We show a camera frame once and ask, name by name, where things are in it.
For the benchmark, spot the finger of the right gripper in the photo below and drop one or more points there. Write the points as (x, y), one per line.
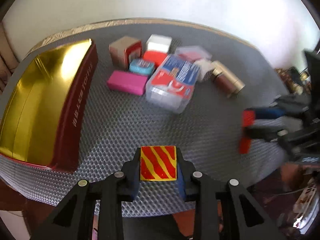
(270, 113)
(267, 133)

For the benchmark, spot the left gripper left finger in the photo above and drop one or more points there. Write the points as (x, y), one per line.
(73, 216)

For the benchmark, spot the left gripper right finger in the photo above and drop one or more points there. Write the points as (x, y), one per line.
(223, 210)

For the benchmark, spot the red rectangular block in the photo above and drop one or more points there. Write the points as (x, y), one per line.
(248, 118)

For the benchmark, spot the gold and maroon box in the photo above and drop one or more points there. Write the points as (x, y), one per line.
(226, 80)

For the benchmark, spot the yellow red striped block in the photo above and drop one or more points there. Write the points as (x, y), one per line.
(158, 163)

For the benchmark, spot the white black zigzag cube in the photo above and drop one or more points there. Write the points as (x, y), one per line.
(206, 69)

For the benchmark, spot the clear case with red insert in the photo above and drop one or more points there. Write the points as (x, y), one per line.
(192, 53)

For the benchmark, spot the clear floss pick box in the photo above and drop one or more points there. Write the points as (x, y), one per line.
(172, 84)

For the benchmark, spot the red rounded square block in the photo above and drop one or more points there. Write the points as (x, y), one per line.
(155, 57)

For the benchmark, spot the white charger plug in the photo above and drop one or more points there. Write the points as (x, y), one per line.
(158, 43)

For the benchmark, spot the pink rectangular block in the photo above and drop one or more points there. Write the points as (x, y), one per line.
(127, 82)

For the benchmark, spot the small blue tin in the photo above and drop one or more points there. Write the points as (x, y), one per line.
(141, 67)

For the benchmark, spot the red tan carton box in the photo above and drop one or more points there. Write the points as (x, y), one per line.
(124, 50)

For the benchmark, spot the grey honeycomb mat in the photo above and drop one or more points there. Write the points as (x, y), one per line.
(115, 123)

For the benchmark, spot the red gold toffee tin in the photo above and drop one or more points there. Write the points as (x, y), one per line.
(41, 121)

